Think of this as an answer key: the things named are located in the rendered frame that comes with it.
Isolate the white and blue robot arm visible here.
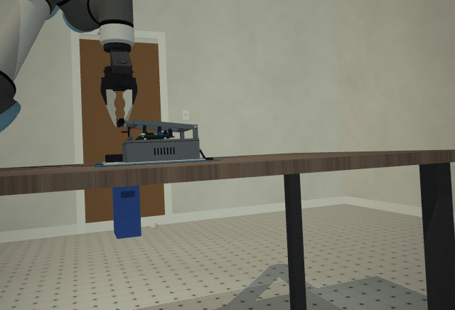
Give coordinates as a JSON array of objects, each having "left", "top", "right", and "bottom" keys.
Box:
[{"left": 0, "top": 0, "right": 134, "bottom": 132}]

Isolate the green circuit board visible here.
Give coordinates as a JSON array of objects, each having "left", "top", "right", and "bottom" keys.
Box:
[{"left": 137, "top": 132, "right": 168, "bottom": 138}]

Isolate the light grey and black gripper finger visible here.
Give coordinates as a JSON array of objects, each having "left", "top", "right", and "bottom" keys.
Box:
[
  {"left": 122, "top": 77, "right": 137, "bottom": 121},
  {"left": 100, "top": 77, "right": 117, "bottom": 128}
]

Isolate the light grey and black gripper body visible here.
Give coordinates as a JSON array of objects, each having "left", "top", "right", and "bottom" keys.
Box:
[{"left": 103, "top": 42, "right": 133, "bottom": 91}]

